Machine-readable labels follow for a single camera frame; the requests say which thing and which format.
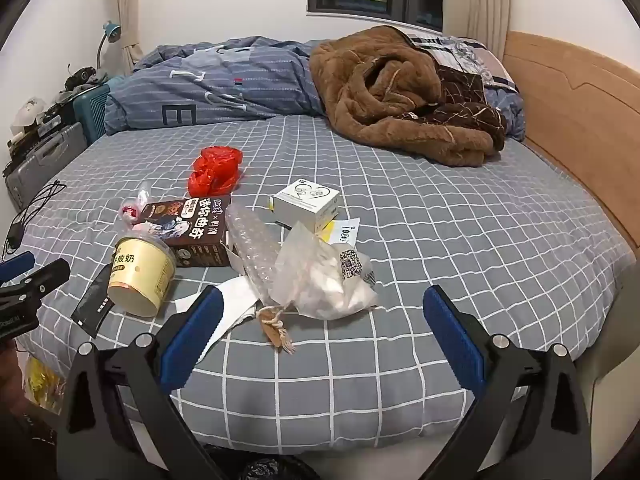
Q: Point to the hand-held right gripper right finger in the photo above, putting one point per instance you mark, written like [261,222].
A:
[455,332]

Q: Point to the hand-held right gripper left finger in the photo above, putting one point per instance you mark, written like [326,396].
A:
[192,325]

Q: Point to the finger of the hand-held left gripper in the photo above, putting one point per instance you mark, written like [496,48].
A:
[17,264]
[42,279]

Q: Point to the brown cookie box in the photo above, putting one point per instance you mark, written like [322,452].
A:
[200,230]

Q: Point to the clear bag with red print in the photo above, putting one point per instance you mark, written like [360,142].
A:
[131,210]

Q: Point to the bin with black liner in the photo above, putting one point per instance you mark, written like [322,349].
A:
[260,465]

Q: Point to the small white box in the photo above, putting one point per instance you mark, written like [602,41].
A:
[305,205]

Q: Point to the white paper napkin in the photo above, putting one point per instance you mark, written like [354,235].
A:
[235,300]

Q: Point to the black sachet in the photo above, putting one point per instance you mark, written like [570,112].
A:
[92,305]

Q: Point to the cream yoghurt cup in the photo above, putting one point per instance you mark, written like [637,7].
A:
[142,275]

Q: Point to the yellow plastic bag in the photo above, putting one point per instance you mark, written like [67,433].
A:
[42,385]

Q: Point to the grey checked bedsheet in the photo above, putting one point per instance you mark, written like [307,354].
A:
[400,260]

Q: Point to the clear bubble wrap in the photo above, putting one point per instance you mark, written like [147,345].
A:
[252,245]

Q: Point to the grey suitcase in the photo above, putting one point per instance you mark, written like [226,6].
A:
[45,160]

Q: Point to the clear bag with tissues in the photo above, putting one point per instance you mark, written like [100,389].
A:
[320,280]

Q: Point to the yellow white paper packet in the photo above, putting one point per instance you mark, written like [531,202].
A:
[345,232]

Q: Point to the white cloth item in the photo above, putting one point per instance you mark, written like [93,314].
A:
[27,109]

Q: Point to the red plastic bag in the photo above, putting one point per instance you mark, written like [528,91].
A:
[215,170]

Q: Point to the teal storage box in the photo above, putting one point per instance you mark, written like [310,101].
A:
[92,110]

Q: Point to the dark clutter pile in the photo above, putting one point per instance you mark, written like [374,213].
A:
[80,76]

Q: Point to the blue striped duvet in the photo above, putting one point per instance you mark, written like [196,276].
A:
[225,85]

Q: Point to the brown fleece blanket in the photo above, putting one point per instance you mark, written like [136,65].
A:
[380,95]

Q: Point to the teal desk lamp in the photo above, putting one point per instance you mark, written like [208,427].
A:
[112,32]

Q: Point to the wooden headboard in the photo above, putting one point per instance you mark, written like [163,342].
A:
[575,110]

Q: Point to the blue white patterned pillow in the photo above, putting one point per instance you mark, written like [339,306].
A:
[470,52]

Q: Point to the cream curtain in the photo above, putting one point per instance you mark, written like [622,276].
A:
[127,5]
[485,0]

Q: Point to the black white plaid cloth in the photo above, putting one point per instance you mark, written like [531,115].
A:
[425,42]

